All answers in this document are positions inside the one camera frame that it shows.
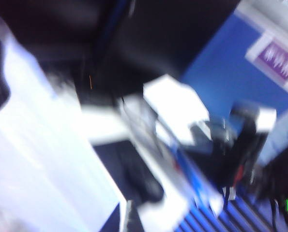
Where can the purple framed wall poster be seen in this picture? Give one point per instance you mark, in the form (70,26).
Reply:
(277,62)

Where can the blue office partition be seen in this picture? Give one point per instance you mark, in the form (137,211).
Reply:
(218,79)

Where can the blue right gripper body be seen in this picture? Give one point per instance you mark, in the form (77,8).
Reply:
(243,149)

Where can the large black monitor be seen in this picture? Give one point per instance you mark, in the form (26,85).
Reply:
(170,36)

